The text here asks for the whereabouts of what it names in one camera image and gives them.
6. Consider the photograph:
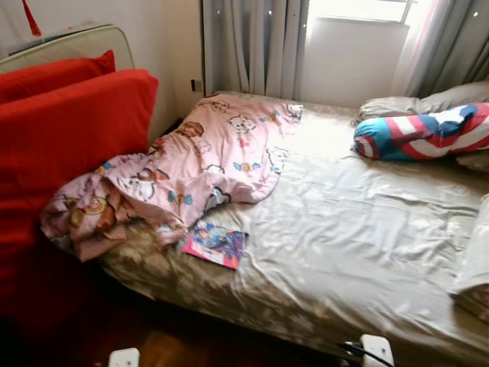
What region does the colourful comic book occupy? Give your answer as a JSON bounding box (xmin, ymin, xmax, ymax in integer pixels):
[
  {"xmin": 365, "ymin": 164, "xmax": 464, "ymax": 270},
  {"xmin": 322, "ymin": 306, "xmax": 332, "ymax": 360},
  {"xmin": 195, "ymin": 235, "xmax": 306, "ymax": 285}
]
[{"xmin": 183, "ymin": 222, "xmax": 249, "ymax": 270}]

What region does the pink cartoon print blanket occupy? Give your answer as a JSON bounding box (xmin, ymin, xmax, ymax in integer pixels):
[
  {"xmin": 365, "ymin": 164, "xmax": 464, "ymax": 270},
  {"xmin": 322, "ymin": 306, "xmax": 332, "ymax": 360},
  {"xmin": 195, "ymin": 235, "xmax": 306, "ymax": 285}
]
[{"xmin": 40, "ymin": 93, "xmax": 304, "ymax": 262}]

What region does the bed with beige floral sheet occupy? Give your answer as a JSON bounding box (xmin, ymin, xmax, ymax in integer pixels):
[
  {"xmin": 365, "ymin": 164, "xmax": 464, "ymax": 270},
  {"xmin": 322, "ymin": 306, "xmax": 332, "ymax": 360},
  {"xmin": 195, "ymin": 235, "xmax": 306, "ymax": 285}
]
[{"xmin": 96, "ymin": 90, "xmax": 489, "ymax": 367}]

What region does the large beige satin pillow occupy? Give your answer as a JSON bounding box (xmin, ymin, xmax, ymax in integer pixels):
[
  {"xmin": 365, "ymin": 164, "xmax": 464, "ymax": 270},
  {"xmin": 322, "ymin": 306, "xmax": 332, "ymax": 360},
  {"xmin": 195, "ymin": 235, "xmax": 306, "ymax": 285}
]
[{"xmin": 449, "ymin": 195, "xmax": 489, "ymax": 299}]

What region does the flat beige pillow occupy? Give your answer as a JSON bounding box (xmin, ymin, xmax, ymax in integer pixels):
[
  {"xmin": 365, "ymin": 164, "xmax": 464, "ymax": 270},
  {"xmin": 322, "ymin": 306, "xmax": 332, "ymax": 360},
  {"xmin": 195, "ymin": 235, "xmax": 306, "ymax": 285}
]
[{"xmin": 455, "ymin": 149, "xmax": 489, "ymax": 174}]

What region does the red white blue bolster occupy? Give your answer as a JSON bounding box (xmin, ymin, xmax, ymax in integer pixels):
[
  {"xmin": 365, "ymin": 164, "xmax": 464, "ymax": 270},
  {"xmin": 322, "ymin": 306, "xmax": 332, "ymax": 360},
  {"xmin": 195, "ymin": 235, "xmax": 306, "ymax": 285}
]
[{"xmin": 353, "ymin": 102, "xmax": 489, "ymax": 161}]

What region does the beige grey pillow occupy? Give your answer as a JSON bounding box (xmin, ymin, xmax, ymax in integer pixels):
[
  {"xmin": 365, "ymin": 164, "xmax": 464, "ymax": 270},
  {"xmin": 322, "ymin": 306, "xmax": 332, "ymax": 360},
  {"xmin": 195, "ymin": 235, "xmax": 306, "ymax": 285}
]
[{"xmin": 356, "ymin": 80, "xmax": 489, "ymax": 125}]

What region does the grey curtain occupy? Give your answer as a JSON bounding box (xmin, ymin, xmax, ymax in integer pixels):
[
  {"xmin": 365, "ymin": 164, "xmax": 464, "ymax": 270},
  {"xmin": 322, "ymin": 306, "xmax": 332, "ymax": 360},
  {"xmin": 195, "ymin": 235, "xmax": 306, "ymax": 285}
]
[
  {"xmin": 393, "ymin": 0, "xmax": 489, "ymax": 98},
  {"xmin": 202, "ymin": 0, "xmax": 310, "ymax": 100}
]

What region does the bright window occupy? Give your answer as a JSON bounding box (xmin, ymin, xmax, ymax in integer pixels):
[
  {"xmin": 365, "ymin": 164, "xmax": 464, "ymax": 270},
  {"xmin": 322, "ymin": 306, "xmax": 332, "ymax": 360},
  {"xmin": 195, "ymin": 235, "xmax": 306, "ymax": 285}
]
[{"xmin": 306, "ymin": 0, "xmax": 417, "ymax": 24}]

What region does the large red mattress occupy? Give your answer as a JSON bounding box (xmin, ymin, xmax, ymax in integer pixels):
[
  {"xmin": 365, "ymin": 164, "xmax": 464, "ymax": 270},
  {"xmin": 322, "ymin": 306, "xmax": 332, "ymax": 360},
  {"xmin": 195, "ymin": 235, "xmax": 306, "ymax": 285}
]
[{"xmin": 0, "ymin": 69, "xmax": 160, "ymax": 322}]

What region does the beige mattress with piping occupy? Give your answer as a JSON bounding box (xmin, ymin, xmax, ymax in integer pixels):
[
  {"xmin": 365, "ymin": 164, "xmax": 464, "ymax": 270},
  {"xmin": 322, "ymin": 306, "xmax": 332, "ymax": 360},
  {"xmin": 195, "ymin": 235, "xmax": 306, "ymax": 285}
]
[{"xmin": 0, "ymin": 24, "xmax": 135, "ymax": 75}]

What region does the thin red mattress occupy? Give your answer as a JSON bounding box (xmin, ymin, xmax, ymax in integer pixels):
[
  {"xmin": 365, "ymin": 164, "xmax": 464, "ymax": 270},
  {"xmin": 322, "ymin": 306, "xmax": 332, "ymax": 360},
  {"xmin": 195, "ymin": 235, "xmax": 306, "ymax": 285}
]
[{"xmin": 0, "ymin": 50, "xmax": 117, "ymax": 106}]

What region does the red hanging tassel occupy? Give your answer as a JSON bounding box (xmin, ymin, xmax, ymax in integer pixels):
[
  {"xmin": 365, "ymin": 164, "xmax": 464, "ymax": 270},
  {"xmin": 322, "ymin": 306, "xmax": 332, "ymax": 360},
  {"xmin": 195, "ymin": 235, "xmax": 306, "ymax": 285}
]
[{"xmin": 21, "ymin": 0, "xmax": 43, "ymax": 37}]

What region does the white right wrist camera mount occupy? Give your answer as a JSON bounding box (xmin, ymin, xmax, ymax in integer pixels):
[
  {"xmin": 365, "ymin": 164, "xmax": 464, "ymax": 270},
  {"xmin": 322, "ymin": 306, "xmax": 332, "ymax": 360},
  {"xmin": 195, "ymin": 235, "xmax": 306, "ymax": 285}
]
[{"xmin": 361, "ymin": 334, "xmax": 395, "ymax": 367}]

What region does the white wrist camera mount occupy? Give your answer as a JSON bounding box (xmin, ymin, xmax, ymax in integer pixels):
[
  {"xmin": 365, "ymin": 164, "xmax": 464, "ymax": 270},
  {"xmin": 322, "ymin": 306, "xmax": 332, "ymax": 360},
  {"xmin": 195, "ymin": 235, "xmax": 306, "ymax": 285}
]
[
  {"xmin": 361, "ymin": 334, "xmax": 395, "ymax": 367},
  {"xmin": 108, "ymin": 348, "xmax": 141, "ymax": 367}
]

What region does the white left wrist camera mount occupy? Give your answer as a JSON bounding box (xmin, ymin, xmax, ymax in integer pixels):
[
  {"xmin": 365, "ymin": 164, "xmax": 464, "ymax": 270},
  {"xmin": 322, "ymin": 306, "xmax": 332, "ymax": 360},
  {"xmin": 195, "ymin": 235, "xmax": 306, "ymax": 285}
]
[{"xmin": 108, "ymin": 348, "xmax": 141, "ymax": 367}]

